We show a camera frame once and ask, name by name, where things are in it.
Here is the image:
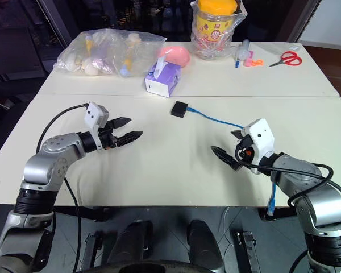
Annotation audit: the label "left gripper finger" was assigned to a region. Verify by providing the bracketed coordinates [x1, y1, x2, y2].
[111, 116, 132, 129]
[116, 130, 144, 147]

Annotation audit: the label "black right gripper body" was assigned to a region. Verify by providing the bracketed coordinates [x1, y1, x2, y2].
[234, 136, 258, 166]

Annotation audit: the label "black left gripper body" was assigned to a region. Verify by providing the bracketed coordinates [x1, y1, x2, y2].
[98, 119, 119, 151]

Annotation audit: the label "small black box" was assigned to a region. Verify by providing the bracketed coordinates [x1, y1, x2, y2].
[170, 100, 189, 118]

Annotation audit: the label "purple white tissue box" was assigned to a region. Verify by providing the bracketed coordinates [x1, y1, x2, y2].
[144, 56, 184, 98]

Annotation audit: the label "clear plastic bag of toys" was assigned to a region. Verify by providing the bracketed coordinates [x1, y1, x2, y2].
[53, 28, 167, 79]

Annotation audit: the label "pink bowl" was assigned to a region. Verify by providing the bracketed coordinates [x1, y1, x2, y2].
[157, 46, 192, 68]

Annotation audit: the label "clear plastic tube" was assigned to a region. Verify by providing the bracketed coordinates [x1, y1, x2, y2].
[235, 39, 252, 58]

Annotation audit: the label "dark rounded shape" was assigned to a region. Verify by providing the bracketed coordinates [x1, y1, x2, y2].
[107, 220, 155, 266]

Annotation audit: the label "clear jar with yellow lid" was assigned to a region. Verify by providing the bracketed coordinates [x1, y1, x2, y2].
[191, 0, 238, 61]

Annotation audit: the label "yellow-lid candy jar in bag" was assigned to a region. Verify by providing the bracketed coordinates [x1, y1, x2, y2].
[190, 0, 248, 61]

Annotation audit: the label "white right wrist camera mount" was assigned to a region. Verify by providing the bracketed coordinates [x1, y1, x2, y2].
[240, 118, 275, 175]

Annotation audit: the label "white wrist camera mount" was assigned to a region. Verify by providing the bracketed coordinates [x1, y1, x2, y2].
[240, 118, 275, 175]
[84, 102, 110, 152]

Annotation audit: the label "blue cable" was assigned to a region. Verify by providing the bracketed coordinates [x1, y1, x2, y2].
[186, 106, 278, 216]

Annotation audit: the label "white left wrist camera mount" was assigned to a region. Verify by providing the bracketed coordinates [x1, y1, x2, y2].
[84, 102, 110, 152]

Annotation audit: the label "thin white wire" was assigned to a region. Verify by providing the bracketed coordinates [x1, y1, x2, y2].
[219, 207, 237, 254]

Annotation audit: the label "red handled scissors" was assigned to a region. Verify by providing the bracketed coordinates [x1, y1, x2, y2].
[268, 51, 303, 68]

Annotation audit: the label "metal floor bracket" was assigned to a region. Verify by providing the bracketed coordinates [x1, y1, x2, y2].
[80, 231, 103, 273]
[234, 230, 260, 273]

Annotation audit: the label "grey metal frame post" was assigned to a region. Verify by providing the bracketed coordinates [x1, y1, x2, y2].
[286, 0, 322, 43]

